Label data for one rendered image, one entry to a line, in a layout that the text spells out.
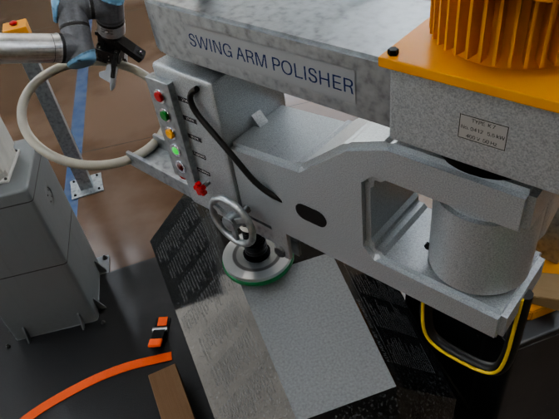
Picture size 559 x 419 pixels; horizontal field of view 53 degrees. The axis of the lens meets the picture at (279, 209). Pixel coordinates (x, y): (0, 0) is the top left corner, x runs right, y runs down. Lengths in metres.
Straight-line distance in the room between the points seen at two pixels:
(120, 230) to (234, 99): 2.20
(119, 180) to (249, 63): 2.74
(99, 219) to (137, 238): 0.33
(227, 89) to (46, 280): 1.70
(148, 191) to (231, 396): 2.12
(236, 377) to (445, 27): 1.14
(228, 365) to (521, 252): 0.94
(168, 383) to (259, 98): 1.45
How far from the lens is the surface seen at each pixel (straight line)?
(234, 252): 1.73
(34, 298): 2.82
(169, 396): 2.41
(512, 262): 1.06
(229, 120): 1.26
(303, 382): 1.49
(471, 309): 1.12
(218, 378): 1.72
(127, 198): 3.57
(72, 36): 1.88
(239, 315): 1.69
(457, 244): 1.03
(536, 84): 0.78
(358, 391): 1.47
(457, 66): 0.81
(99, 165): 1.82
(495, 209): 0.93
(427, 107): 0.85
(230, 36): 1.08
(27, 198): 2.43
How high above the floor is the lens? 2.13
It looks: 42 degrees down
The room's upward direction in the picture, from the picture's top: 9 degrees counter-clockwise
